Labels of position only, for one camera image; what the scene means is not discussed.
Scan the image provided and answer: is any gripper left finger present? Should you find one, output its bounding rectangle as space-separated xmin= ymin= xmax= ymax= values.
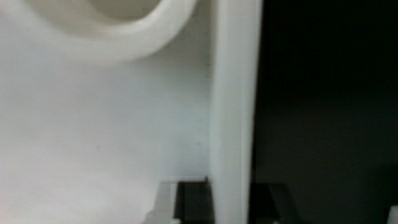
xmin=140 ymin=182 xmax=179 ymax=224

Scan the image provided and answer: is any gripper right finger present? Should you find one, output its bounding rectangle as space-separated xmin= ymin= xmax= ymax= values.
xmin=269 ymin=183 xmax=307 ymax=224

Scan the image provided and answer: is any white square tabletop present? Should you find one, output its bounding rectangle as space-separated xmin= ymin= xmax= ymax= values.
xmin=0 ymin=0 xmax=262 ymax=224

